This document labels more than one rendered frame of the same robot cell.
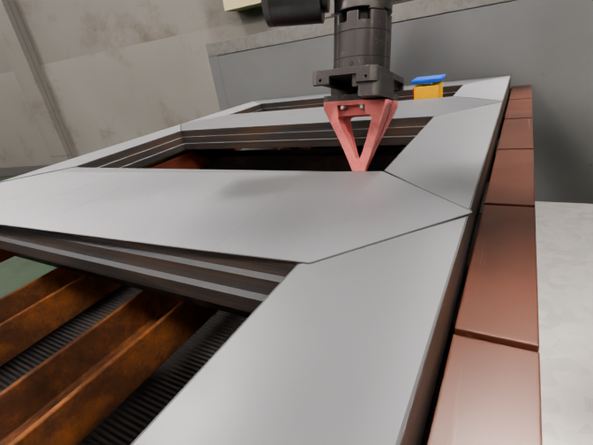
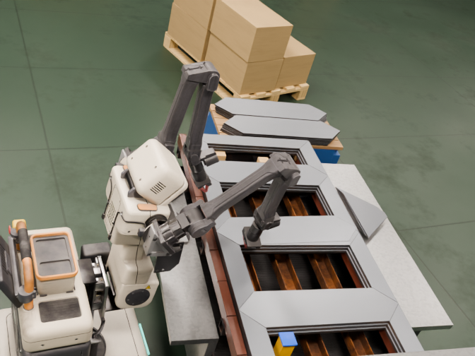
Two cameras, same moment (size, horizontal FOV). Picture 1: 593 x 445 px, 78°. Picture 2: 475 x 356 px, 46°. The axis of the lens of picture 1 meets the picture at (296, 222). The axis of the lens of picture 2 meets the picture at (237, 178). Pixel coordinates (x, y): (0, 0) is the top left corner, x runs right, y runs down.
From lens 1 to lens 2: 2.67 m
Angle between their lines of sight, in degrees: 99
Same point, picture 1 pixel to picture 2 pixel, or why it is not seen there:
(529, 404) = not seen: hidden behind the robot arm
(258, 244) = (239, 220)
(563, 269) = (198, 296)
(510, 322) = not seen: hidden behind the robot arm
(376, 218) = (227, 227)
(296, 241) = (235, 220)
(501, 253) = (210, 235)
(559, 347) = (195, 270)
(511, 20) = not seen: outside the picture
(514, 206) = (213, 250)
